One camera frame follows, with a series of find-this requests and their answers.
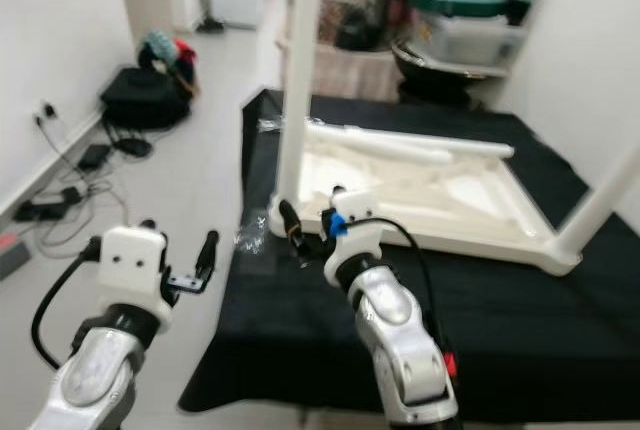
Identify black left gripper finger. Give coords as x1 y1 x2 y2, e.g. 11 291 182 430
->
195 230 222 287

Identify white plastic children table top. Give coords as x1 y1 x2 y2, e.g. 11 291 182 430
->
265 122 586 278

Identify beige striped cloth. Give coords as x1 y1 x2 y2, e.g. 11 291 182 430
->
275 40 401 101

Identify black oval floor object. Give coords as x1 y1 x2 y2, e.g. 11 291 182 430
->
112 135 153 158

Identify black power adapter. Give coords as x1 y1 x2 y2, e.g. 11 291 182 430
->
78 143 113 169

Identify black round bowl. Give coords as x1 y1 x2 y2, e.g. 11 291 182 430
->
390 42 501 103

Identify black power strip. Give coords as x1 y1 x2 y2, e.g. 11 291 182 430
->
15 185 83 221

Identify black case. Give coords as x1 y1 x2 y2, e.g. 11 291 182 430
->
100 67 193 131

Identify grey box red label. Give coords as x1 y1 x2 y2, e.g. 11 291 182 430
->
0 230 33 281

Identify red lidded storage box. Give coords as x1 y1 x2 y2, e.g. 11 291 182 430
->
285 0 401 46

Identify black bag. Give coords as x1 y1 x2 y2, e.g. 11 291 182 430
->
335 0 411 51

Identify clear plastic container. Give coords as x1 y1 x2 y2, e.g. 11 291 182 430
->
418 12 529 66

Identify black tablecloth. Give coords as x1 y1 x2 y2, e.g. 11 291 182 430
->
178 88 640 423

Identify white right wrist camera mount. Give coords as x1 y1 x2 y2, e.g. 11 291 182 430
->
322 190 383 286

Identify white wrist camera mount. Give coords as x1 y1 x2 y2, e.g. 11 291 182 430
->
100 225 173 336
322 190 383 286

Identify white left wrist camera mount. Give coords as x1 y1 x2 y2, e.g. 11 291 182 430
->
100 225 173 336

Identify tangled black floor cables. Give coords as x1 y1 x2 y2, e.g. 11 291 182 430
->
15 115 121 241

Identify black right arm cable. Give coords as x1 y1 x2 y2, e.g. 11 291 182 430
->
350 215 446 361

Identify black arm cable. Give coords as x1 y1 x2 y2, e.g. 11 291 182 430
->
350 215 446 361
30 240 106 369

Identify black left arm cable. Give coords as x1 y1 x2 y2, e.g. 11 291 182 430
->
30 240 106 369

